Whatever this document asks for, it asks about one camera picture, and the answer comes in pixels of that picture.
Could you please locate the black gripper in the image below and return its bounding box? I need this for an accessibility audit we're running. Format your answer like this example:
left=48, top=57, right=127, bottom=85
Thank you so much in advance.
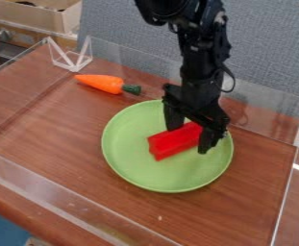
left=163, top=68, right=230, bottom=154

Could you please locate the red plastic block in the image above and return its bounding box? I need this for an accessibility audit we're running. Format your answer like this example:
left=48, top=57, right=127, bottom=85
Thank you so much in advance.
left=148, top=122, right=202, bottom=160

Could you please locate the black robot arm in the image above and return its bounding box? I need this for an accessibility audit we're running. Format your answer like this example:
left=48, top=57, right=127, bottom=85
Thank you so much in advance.
left=135, top=0, right=232, bottom=154

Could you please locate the green round plate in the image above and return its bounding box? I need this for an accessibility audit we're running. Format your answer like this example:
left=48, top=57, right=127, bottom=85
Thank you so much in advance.
left=101, top=100, right=234, bottom=193

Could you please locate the orange toy carrot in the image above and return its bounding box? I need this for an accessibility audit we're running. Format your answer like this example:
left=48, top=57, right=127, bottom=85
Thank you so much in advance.
left=75, top=74, right=142, bottom=95

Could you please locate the cardboard box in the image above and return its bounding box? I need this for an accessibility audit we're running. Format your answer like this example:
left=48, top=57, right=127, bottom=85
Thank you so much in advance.
left=0, top=0, right=83, bottom=34

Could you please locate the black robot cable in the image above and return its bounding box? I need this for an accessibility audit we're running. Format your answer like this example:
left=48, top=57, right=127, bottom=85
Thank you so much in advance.
left=218, top=61, right=238, bottom=94

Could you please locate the clear acrylic enclosure wall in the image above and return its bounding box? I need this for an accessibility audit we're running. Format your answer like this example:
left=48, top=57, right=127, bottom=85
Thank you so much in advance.
left=0, top=42, right=299, bottom=246

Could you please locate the clear acrylic corner bracket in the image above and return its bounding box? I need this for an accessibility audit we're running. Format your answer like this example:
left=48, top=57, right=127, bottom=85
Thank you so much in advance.
left=47, top=37, right=92, bottom=72

